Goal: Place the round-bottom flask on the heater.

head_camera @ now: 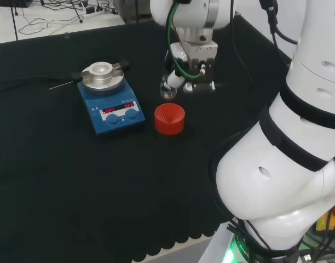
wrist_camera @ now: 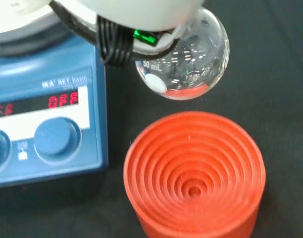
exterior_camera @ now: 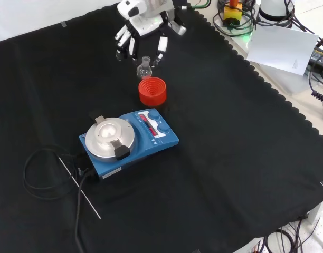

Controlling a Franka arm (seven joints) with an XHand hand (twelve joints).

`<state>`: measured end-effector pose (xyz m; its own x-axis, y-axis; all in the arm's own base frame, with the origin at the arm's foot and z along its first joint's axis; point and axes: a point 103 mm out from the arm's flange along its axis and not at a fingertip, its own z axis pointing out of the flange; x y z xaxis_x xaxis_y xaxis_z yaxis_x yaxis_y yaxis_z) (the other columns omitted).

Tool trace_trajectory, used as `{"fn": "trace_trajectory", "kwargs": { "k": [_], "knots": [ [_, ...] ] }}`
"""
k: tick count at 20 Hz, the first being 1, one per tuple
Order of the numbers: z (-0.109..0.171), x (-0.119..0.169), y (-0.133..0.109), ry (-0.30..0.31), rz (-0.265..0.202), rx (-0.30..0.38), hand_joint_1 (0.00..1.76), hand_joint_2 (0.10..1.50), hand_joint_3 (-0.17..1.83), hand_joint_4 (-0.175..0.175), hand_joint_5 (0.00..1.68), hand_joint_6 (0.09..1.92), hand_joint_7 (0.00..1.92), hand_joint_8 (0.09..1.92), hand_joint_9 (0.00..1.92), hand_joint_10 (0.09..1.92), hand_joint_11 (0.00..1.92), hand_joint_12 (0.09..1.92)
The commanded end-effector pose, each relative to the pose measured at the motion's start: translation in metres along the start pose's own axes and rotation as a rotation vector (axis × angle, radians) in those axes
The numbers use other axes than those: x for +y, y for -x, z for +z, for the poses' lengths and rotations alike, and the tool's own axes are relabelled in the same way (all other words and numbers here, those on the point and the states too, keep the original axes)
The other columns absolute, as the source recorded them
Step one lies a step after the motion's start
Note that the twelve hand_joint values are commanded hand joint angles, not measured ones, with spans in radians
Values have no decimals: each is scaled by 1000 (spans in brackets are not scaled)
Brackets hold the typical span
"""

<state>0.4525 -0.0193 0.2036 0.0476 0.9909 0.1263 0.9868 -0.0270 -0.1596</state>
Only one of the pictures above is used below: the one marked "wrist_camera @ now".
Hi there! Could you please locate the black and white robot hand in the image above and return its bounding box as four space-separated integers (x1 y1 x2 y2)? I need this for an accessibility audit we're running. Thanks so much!
48 0 205 67

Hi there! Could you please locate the heater with blue base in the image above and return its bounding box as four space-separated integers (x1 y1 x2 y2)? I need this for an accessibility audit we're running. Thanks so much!
0 0 110 189

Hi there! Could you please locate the orange ribbed flask stand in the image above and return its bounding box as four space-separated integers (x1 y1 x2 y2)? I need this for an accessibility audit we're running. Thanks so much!
123 111 266 238

